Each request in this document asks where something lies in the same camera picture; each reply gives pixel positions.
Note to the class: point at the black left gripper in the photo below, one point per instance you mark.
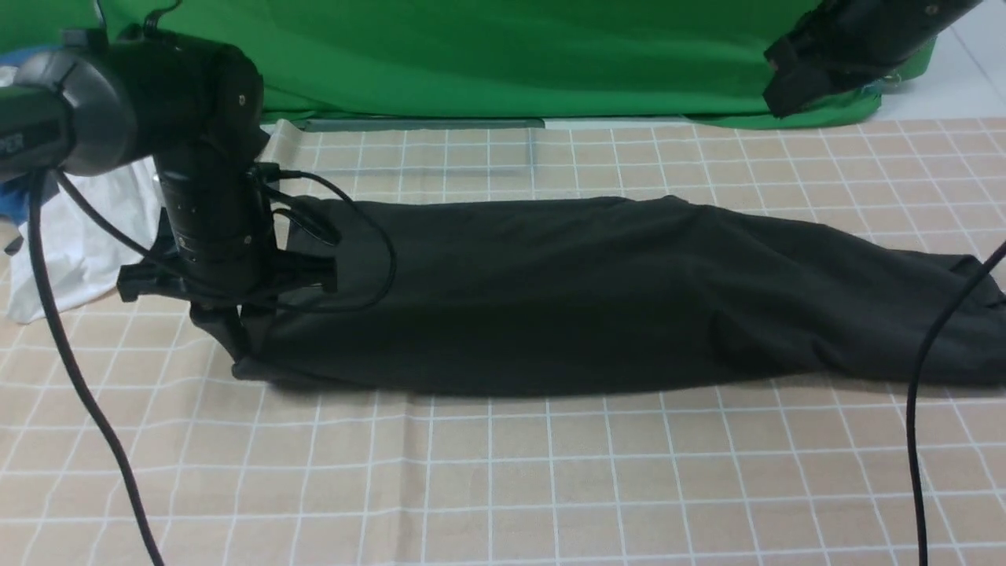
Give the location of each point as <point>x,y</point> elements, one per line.
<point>224,251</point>

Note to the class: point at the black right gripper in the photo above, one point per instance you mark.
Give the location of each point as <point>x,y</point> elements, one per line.
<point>828,53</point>

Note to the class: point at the dark gray long-sleeve shirt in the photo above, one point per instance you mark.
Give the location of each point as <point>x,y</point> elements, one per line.
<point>603,296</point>

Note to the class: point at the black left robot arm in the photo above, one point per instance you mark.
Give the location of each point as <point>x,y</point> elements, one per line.
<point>193,106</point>

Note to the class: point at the white crumpled shirt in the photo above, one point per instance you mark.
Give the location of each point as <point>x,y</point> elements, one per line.
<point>82,260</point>

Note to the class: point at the green backdrop cloth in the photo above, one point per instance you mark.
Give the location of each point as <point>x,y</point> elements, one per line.
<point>702,61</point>

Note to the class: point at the beige checkered tablecloth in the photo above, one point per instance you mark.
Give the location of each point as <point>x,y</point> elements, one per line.
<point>800,472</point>

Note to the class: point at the blue crumpled garment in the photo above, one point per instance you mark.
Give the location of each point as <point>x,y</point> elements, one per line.
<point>14,193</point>

